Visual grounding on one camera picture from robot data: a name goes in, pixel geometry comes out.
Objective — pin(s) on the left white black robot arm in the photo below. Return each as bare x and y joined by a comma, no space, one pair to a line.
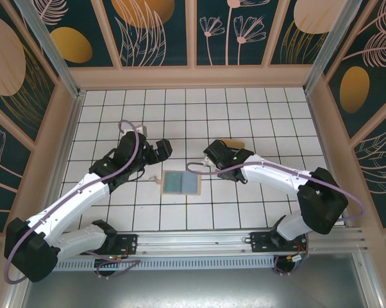
68,205

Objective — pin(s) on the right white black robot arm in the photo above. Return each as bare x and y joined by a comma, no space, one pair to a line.
276,174

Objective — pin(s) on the tan card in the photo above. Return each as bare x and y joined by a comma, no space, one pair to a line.
236,142

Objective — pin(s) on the grey green card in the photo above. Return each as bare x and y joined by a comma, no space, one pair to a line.
173,182

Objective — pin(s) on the grey metal sheet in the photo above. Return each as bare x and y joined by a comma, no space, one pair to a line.
193,288

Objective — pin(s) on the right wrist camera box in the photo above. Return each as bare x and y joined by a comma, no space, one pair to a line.
207,161

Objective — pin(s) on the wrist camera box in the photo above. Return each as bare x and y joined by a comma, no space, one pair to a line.
142,130
207,161

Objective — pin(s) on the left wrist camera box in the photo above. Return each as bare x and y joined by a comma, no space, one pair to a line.
142,130

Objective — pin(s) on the aluminium mounting rail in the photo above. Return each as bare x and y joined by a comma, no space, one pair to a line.
193,240

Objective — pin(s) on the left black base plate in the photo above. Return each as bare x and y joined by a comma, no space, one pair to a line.
127,242

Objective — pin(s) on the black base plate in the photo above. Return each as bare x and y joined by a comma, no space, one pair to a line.
127,242
260,240

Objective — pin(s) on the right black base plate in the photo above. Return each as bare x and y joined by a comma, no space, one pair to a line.
260,240

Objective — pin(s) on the left aluminium frame post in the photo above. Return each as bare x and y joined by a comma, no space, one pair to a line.
48,48

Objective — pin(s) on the aluminium frame post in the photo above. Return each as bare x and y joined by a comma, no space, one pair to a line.
327,48
48,48

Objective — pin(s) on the right aluminium frame post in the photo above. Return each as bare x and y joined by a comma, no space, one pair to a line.
327,48

